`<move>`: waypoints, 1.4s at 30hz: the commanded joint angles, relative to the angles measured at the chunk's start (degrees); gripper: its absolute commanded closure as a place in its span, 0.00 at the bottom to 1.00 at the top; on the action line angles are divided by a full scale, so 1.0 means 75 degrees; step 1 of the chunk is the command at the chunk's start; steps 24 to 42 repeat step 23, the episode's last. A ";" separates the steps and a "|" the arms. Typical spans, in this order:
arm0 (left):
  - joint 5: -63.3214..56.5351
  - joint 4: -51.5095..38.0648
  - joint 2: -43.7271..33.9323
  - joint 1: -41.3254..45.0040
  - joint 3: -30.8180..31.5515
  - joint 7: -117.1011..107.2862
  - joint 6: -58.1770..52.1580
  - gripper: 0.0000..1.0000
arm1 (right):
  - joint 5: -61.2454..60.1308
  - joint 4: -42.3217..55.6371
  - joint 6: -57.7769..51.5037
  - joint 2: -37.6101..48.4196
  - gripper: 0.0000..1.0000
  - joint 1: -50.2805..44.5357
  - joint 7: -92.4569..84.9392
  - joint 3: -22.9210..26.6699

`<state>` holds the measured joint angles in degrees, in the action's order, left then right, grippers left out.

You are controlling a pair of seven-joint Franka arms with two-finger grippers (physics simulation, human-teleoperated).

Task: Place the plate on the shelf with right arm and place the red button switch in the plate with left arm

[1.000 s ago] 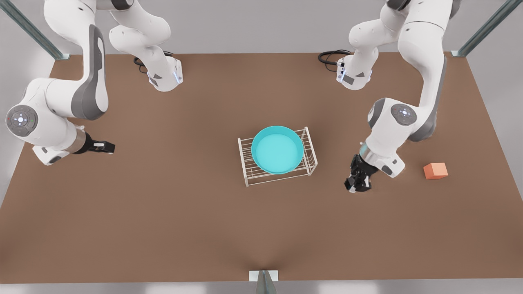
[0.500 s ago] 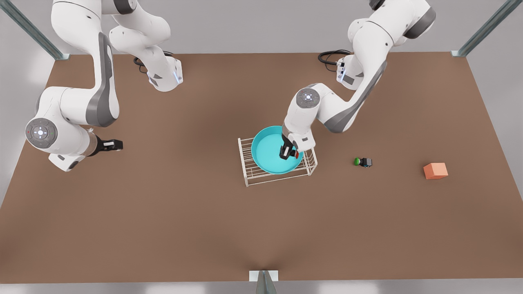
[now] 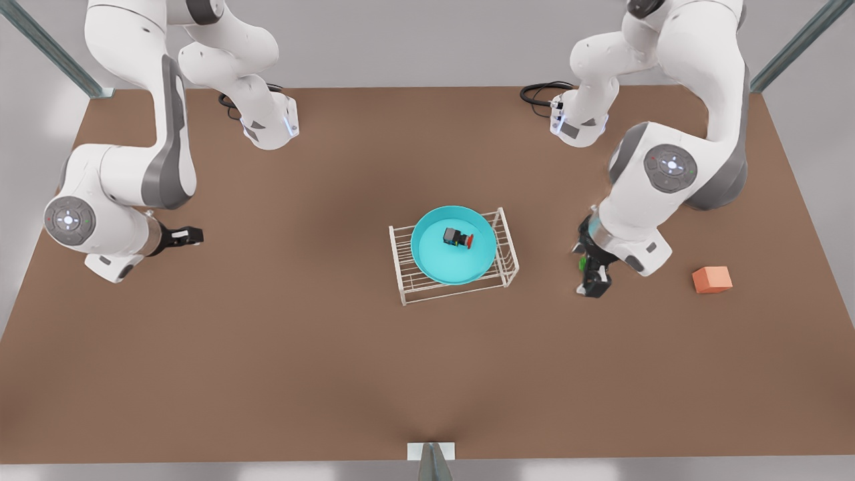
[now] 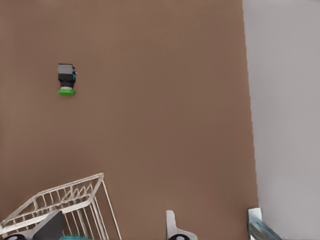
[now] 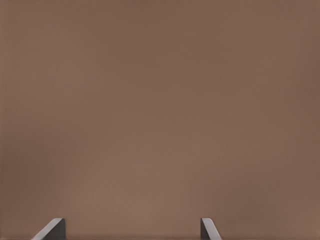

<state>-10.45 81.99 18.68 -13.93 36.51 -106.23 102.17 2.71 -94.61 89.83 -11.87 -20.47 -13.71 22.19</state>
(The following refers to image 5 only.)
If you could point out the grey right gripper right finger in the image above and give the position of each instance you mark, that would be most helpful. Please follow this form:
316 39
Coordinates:
208 230

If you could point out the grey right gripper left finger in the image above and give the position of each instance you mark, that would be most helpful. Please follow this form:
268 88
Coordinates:
55 230

